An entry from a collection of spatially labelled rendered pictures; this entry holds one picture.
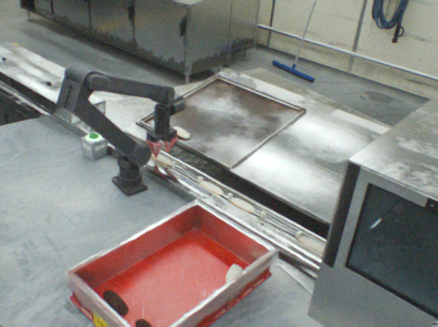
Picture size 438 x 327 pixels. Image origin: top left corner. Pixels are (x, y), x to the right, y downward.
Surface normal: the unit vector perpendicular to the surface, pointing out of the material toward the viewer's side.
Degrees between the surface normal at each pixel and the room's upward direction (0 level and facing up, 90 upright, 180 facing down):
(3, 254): 0
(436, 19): 90
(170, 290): 0
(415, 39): 90
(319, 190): 10
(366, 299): 91
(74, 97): 64
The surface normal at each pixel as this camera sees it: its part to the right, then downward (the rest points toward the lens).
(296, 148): -0.04, -0.78
